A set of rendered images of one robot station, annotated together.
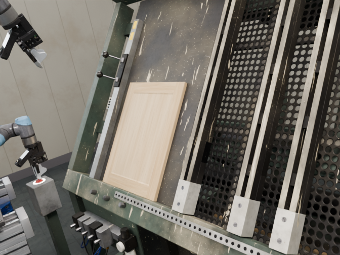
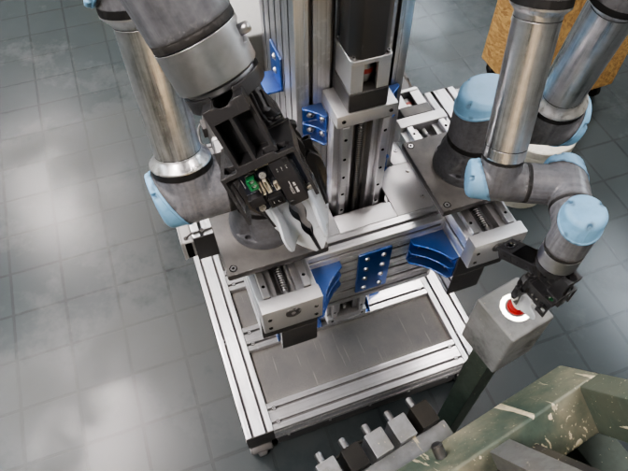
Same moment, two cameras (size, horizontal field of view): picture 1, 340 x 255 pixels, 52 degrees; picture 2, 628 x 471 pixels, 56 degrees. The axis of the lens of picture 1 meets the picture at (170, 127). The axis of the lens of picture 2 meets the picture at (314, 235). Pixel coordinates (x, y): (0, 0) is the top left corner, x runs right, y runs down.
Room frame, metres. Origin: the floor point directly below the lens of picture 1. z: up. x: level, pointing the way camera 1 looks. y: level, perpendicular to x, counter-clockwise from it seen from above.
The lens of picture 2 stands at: (1.48, 0.11, 2.08)
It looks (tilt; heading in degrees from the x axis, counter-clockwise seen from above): 55 degrees down; 99
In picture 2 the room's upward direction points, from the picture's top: straight up
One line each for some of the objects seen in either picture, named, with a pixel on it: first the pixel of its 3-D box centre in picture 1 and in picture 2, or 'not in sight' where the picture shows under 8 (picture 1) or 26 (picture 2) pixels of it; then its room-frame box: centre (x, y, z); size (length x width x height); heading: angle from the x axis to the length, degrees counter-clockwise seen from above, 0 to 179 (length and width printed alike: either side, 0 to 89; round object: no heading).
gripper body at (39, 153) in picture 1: (35, 153); (549, 279); (1.84, 0.76, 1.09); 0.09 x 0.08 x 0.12; 130
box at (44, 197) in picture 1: (44, 195); (505, 325); (1.82, 0.78, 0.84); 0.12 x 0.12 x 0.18; 40
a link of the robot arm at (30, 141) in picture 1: (29, 140); (561, 253); (1.84, 0.77, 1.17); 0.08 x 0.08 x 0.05
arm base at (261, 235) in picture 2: not in sight; (262, 207); (1.25, 0.85, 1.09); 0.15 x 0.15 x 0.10
